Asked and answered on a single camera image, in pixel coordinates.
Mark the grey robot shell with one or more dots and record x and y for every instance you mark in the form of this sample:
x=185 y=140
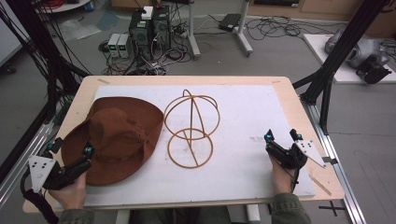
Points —
x=361 y=51

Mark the white round table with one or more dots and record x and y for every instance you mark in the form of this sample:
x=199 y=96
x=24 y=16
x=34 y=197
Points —
x=67 y=6

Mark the brown wide-brim hat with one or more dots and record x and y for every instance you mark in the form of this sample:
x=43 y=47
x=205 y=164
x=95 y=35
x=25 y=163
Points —
x=121 y=133

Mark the white foam mat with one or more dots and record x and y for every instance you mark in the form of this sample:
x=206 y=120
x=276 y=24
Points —
x=246 y=124

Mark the small white box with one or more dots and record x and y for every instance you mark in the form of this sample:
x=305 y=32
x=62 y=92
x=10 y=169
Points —
x=147 y=13

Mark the white floor platform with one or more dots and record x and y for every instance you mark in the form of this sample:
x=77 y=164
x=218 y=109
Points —
x=342 y=73

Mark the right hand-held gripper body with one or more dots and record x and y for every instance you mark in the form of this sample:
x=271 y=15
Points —
x=292 y=157

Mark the aluminium rail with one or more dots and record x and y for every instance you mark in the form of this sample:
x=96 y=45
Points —
x=334 y=161
x=21 y=161

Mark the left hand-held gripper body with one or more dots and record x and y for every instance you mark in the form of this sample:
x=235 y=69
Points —
x=59 y=177

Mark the black computer tower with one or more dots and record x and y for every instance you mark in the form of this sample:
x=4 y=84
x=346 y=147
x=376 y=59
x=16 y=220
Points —
x=162 y=29
x=141 y=37

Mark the person's right hand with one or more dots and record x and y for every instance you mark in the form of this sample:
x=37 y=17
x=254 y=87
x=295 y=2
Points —
x=281 y=180

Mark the thin wooden stick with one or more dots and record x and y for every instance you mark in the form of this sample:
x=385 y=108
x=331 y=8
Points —
x=320 y=185

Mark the grey power supply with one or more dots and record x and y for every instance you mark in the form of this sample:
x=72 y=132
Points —
x=113 y=45
x=125 y=46

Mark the white table leg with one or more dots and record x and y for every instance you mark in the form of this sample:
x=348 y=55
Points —
x=252 y=214

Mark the flat black box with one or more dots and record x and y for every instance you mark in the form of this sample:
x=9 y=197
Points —
x=229 y=21

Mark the black device on platform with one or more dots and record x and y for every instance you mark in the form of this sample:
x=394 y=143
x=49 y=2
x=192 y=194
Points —
x=373 y=71

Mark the person's left hand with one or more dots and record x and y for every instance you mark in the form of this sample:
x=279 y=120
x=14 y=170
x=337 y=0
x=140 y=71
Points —
x=70 y=194

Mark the clear plastic sheet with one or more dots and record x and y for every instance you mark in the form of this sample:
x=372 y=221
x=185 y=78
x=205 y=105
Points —
x=79 y=29

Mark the white stand leg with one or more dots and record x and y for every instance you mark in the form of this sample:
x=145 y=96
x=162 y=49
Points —
x=193 y=37
x=244 y=34

